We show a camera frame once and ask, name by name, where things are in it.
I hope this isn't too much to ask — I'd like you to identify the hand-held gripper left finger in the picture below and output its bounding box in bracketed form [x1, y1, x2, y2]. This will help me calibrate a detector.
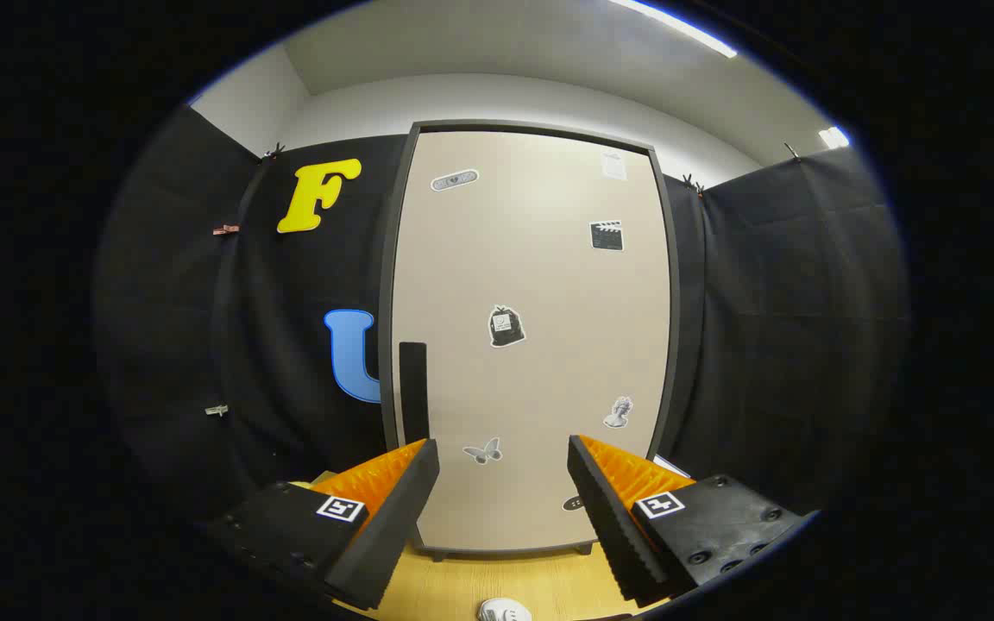
[202, 438, 442, 612]

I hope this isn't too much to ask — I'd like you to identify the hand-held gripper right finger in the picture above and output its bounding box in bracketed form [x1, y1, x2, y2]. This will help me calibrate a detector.
[566, 434, 808, 607]

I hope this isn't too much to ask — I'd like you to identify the white canvas shoe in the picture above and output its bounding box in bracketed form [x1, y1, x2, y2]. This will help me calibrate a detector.
[478, 598, 533, 621]

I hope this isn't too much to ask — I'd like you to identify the grey shoe cabinet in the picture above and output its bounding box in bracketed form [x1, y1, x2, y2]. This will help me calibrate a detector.
[379, 119, 682, 563]

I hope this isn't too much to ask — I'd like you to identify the black backdrop cloth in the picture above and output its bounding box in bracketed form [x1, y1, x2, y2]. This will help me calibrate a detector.
[93, 105, 908, 527]

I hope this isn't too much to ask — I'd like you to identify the long ceiling light strip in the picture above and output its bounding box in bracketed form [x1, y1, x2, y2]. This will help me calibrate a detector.
[607, 0, 739, 59]

